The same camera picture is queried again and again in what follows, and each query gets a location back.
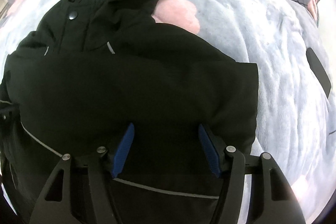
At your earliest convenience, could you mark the grey floral bed blanket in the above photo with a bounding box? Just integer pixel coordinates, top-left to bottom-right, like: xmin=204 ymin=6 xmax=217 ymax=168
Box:
xmin=1 ymin=0 xmax=335 ymax=223

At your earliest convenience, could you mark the black hooded jacket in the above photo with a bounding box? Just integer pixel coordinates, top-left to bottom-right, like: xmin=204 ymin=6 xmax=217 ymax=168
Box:
xmin=1 ymin=0 xmax=259 ymax=223

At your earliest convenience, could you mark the black smartphone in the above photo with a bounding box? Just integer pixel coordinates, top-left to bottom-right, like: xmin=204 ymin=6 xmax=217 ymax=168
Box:
xmin=306 ymin=48 xmax=331 ymax=98

